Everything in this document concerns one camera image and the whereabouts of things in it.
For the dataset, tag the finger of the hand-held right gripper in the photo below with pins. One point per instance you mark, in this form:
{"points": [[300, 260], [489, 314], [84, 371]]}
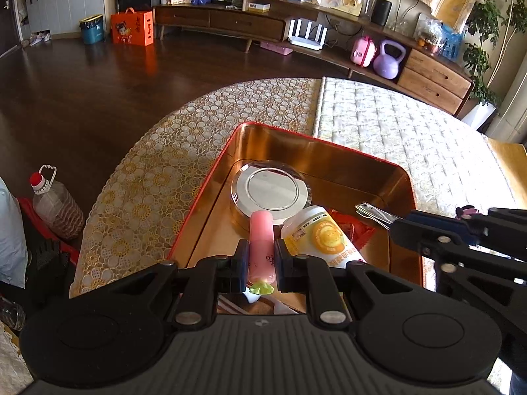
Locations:
{"points": [[420, 232], [444, 224]]}

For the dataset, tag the white bottle yellow label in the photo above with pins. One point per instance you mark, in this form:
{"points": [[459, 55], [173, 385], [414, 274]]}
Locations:
{"points": [[325, 238]]}

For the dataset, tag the white flat box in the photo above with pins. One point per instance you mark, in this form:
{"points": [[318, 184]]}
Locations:
{"points": [[257, 7]]}

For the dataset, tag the orange gift box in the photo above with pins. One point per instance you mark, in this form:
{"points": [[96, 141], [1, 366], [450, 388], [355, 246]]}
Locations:
{"points": [[132, 28]]}

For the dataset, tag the red tin box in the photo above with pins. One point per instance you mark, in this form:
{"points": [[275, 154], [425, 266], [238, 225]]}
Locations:
{"points": [[288, 148]]}

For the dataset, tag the purple kettlebell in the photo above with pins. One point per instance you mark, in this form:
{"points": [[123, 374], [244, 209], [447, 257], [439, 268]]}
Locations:
{"points": [[389, 61]]}

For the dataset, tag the pink tube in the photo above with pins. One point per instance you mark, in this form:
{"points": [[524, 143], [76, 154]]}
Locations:
{"points": [[261, 251]]}

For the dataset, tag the clear bag of fruit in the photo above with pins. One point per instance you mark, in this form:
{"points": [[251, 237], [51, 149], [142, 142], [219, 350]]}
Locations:
{"points": [[430, 38]]}

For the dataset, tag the clear glass jar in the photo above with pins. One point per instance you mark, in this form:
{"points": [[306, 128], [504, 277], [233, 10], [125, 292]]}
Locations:
{"points": [[10, 312]]}

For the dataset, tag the silver nail clipper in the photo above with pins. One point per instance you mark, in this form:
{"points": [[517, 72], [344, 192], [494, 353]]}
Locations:
{"points": [[376, 214]]}

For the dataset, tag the white rounded appliance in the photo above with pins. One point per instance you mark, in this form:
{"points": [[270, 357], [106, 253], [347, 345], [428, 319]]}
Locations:
{"points": [[411, 10]]}

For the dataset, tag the blue box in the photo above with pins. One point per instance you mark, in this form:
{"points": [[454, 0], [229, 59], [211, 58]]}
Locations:
{"points": [[451, 43]]}

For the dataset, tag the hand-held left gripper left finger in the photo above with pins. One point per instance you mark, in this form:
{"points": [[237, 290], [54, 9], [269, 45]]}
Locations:
{"points": [[244, 263]]}

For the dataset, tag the pink toy suitcase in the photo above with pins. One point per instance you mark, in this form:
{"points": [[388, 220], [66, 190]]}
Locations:
{"points": [[362, 50]]}

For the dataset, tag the wooden TV cabinet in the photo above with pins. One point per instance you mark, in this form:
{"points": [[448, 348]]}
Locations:
{"points": [[230, 20]]}

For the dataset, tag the red plastic crate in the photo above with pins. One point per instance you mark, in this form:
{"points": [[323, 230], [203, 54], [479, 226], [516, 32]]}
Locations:
{"points": [[68, 251]]}

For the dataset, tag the round silver lid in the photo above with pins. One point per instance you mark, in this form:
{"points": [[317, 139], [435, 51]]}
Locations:
{"points": [[267, 191]]}

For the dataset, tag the plastic jug with red cap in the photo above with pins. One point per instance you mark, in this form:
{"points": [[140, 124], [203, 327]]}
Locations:
{"points": [[55, 210]]}

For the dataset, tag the red snack packet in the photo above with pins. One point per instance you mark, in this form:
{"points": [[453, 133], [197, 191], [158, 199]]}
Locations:
{"points": [[350, 226]]}

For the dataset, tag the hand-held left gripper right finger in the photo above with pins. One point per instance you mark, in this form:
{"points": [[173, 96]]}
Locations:
{"points": [[280, 267]]}

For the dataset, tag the wooden wall cabinet unit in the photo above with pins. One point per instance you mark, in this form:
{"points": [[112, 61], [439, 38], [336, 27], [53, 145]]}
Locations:
{"points": [[61, 0]]}

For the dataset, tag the white router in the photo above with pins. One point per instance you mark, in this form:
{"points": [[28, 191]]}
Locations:
{"points": [[306, 35]]}

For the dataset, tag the teal trash bin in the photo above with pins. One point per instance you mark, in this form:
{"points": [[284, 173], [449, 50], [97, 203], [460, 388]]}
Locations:
{"points": [[92, 29]]}

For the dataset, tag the black cylinder speaker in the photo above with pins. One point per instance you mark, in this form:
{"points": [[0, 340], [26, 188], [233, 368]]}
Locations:
{"points": [[381, 11]]}

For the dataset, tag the pair of shoes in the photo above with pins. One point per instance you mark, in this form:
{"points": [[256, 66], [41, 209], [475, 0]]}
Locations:
{"points": [[39, 37]]}

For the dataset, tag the tall green potted plant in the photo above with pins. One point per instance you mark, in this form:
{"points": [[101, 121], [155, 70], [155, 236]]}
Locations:
{"points": [[479, 55]]}

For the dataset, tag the person's light blue clothing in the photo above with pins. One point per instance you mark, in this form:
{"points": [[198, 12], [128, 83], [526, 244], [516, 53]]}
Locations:
{"points": [[10, 234]]}

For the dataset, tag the quilted cream table mat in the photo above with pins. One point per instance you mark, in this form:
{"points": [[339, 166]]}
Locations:
{"points": [[391, 131]]}

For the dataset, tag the yellow woven table mat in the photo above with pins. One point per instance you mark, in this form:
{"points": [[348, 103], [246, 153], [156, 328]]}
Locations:
{"points": [[510, 152]]}

